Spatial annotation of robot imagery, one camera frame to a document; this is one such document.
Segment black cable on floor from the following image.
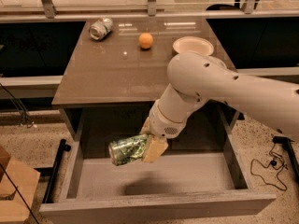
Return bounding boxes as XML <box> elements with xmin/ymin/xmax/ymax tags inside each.
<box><xmin>249</xmin><ymin>142</ymin><xmax>289</xmax><ymax>192</ymax></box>

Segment black cables at left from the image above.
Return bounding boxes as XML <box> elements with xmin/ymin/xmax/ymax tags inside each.
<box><xmin>0</xmin><ymin>83</ymin><xmax>37</xmax><ymax>129</ymax></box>

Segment black metal floor bar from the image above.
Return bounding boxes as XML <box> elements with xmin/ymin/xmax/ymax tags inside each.
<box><xmin>36</xmin><ymin>139</ymin><xmax>71</xmax><ymax>203</ymax></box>

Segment grey cabinet with countertop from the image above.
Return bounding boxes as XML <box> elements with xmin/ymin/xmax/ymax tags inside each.
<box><xmin>52</xmin><ymin>15</ymin><xmax>234</xmax><ymax>139</ymax></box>

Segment white green soda can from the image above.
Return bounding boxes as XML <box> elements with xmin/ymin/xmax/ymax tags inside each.
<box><xmin>89</xmin><ymin>17</ymin><xmax>113</xmax><ymax>40</ymax></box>

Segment cardboard box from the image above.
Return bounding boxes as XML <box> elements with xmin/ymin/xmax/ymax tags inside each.
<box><xmin>0</xmin><ymin>146</ymin><xmax>40</xmax><ymax>224</ymax></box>

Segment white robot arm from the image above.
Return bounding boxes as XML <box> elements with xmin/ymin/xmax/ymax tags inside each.
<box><xmin>141</xmin><ymin>52</ymin><xmax>299</xmax><ymax>162</ymax></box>

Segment open grey top drawer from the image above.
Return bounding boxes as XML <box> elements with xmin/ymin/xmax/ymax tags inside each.
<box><xmin>39</xmin><ymin>105</ymin><xmax>277</xmax><ymax>224</ymax></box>

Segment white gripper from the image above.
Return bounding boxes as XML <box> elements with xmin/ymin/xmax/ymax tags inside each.
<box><xmin>140</xmin><ymin>100</ymin><xmax>186</xmax><ymax>162</ymax></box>

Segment orange fruit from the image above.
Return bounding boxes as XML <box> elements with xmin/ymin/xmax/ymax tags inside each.
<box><xmin>138</xmin><ymin>33</ymin><xmax>153</xmax><ymax>49</ymax></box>

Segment white paper bowl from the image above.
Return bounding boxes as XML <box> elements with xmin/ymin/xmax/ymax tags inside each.
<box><xmin>173</xmin><ymin>36</ymin><xmax>214</xmax><ymax>56</ymax></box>

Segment black office chair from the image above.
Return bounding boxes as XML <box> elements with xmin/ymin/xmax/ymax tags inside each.
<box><xmin>207</xmin><ymin>0</ymin><xmax>260</xmax><ymax>14</ymax></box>

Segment black stand base right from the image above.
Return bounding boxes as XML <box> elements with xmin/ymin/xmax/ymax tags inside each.
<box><xmin>273</xmin><ymin>136</ymin><xmax>299</xmax><ymax>184</ymax></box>

